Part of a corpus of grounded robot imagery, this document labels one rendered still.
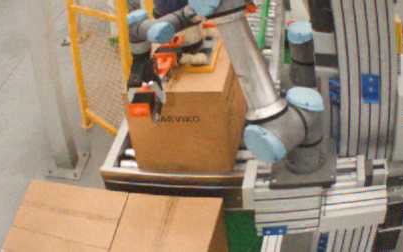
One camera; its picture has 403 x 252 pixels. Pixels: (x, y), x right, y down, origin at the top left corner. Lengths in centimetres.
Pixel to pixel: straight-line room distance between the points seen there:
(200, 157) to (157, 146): 18
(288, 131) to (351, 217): 39
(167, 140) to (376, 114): 104
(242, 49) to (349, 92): 47
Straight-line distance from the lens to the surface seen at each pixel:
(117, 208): 243
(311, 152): 165
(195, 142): 242
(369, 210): 168
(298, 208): 178
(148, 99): 198
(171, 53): 225
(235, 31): 145
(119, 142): 273
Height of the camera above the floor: 210
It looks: 33 degrees down
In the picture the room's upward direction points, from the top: 8 degrees counter-clockwise
